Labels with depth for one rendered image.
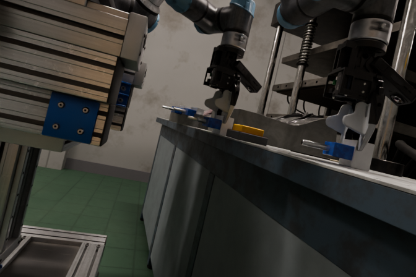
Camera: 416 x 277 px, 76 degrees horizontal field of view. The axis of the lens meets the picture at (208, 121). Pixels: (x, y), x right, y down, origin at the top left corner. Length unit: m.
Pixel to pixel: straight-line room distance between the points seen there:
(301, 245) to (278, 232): 0.06
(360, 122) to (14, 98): 0.66
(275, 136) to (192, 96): 2.51
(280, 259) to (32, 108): 0.53
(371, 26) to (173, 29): 2.95
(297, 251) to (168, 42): 3.08
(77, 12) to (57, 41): 0.06
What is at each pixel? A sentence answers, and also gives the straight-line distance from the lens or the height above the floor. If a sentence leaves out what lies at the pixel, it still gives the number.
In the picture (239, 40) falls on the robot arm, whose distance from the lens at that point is 0.79.
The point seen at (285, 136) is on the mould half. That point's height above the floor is 0.84.
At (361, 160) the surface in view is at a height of 0.82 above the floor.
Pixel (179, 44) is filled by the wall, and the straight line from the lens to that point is 3.39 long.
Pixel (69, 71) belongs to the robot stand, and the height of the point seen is 0.85.
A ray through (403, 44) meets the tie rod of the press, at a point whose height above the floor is 1.36.
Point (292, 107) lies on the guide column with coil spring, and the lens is 1.98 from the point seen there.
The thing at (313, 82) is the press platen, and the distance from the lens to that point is 1.94.
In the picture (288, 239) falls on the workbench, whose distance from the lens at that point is 0.52.
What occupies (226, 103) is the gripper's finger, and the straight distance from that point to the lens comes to 0.75.
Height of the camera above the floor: 0.81
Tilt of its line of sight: 1 degrees up
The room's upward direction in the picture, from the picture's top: 13 degrees clockwise
